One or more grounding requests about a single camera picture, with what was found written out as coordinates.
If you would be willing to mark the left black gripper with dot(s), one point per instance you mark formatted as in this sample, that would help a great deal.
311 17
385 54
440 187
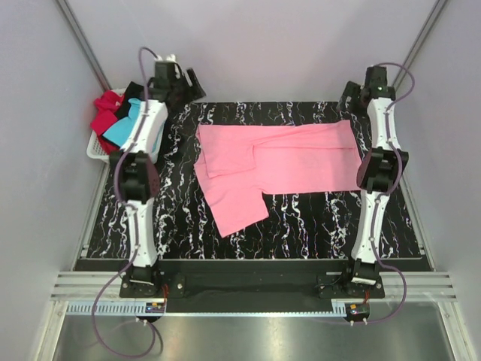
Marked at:
197 92

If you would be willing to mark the white slotted cable duct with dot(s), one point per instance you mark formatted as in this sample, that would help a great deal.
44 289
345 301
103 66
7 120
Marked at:
109 308

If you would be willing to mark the cyan t shirt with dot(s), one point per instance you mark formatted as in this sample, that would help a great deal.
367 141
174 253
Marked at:
122 128

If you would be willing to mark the control board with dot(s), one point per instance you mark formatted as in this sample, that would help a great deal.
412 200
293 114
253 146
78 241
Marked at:
358 308
155 307

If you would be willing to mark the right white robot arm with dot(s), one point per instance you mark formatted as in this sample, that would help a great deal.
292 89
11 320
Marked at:
378 175

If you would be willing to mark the red t shirt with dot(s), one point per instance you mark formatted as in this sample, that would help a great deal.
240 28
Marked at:
106 105

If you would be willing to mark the black t shirt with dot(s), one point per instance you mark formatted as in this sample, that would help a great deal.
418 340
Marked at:
133 97

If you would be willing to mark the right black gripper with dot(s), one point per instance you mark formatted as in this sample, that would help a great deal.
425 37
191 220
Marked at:
351 89

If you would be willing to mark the white plastic basket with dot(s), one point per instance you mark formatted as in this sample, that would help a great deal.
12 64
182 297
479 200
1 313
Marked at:
94 151

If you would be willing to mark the aluminium frame rail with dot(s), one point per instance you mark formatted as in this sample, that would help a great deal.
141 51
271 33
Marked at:
421 286

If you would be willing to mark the right control board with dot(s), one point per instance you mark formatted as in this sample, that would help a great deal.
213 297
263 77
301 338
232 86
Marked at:
358 308

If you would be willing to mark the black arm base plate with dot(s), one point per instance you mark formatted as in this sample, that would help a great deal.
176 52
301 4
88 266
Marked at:
240 302

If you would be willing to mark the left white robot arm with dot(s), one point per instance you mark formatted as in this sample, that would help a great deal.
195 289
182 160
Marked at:
135 177

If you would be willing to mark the pink t shirt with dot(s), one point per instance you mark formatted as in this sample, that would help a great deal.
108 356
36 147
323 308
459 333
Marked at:
239 165

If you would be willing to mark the left control board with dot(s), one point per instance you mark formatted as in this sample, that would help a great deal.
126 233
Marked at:
155 307

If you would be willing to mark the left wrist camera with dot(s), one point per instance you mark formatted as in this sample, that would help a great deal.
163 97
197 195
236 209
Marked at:
170 58

